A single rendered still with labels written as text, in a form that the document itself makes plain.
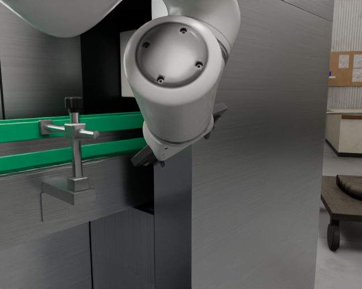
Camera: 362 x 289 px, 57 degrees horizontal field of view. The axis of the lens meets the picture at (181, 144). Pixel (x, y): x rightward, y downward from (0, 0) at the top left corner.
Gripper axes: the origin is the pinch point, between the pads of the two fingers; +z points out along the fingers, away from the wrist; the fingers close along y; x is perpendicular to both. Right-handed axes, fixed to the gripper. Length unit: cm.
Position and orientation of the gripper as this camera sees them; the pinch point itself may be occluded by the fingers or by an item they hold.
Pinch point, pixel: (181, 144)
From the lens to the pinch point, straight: 58.3
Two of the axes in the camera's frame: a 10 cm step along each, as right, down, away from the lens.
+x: 5.4, 8.2, -2.1
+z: 0.2, 2.3, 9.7
